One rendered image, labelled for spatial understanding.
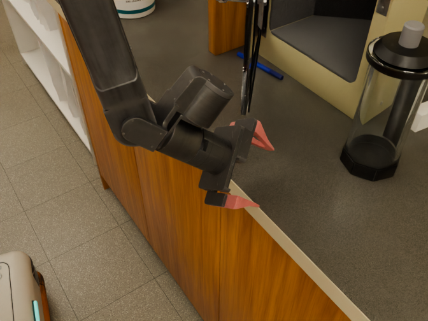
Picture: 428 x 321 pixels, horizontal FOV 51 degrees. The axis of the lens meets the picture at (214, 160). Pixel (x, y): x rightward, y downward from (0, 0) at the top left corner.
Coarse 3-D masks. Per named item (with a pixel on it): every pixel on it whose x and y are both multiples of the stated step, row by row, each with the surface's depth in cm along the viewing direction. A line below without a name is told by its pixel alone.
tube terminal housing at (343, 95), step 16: (400, 0) 72; (416, 0) 75; (384, 16) 74; (400, 16) 75; (416, 16) 78; (384, 32) 75; (272, 48) 102; (288, 48) 98; (288, 64) 100; (304, 64) 95; (304, 80) 97; (320, 80) 93; (336, 80) 89; (320, 96) 95; (336, 96) 91; (352, 96) 87; (352, 112) 89
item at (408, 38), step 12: (408, 24) 62; (420, 24) 62; (384, 36) 66; (396, 36) 66; (408, 36) 62; (420, 36) 62; (384, 48) 64; (396, 48) 63; (408, 48) 63; (420, 48) 63; (384, 60) 64; (396, 60) 62; (408, 60) 62; (420, 60) 62
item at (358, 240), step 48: (48, 0) 135; (192, 0) 129; (144, 48) 110; (192, 48) 110; (240, 48) 110; (240, 96) 95; (288, 96) 95; (288, 144) 85; (336, 144) 85; (240, 192) 77; (288, 192) 76; (336, 192) 76; (384, 192) 76; (288, 240) 70; (336, 240) 69; (384, 240) 69; (336, 288) 63; (384, 288) 63
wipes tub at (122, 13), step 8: (120, 0) 117; (128, 0) 117; (136, 0) 117; (144, 0) 118; (152, 0) 121; (120, 8) 119; (128, 8) 118; (136, 8) 119; (144, 8) 120; (152, 8) 123; (120, 16) 120; (128, 16) 120; (136, 16) 120; (144, 16) 122
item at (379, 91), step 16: (368, 48) 66; (368, 64) 69; (384, 64) 63; (368, 80) 68; (384, 80) 65; (400, 80) 64; (416, 80) 62; (368, 96) 69; (384, 96) 66; (400, 96) 65; (416, 96) 66; (368, 112) 70; (384, 112) 68; (400, 112) 67; (416, 112) 69; (352, 128) 76; (368, 128) 71; (384, 128) 70; (400, 128) 70; (352, 144) 76; (368, 144) 73; (384, 144) 72; (400, 144) 73; (368, 160) 75; (384, 160) 75
